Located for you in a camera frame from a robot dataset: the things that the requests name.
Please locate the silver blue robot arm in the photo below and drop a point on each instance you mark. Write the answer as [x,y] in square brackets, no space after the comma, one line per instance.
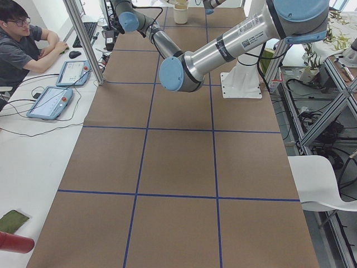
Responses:
[295,22]
[210,5]

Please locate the far blue teach pendant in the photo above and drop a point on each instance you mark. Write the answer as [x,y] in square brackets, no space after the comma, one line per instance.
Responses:
[73,74]

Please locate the blue teach pendant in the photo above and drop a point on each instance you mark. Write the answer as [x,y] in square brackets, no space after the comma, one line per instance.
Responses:
[73,74]
[51,103]

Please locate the cream plastic bin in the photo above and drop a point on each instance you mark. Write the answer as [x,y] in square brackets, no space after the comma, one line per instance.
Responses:
[180,12]

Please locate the near blue teach pendant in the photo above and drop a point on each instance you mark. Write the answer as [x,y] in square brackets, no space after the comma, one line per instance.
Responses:
[51,103]

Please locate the black computer mouse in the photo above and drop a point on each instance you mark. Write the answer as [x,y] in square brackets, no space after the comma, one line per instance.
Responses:
[74,54]

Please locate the white chair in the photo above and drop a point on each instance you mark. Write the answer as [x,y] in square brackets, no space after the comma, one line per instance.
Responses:
[316,184]

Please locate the seated man grey shirt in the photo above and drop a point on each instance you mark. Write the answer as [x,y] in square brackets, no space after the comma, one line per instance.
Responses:
[25,47]

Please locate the green bean bag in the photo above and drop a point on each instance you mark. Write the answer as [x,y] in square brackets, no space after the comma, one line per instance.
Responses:
[12,221]

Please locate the red bottle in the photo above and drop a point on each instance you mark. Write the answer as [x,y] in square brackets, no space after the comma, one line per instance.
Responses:
[16,243]

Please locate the white pedestal column base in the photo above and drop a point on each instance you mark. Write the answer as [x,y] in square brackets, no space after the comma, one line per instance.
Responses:
[245,75]

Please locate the aluminium frame post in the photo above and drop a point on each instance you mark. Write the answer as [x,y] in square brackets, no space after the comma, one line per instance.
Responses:
[79,28]

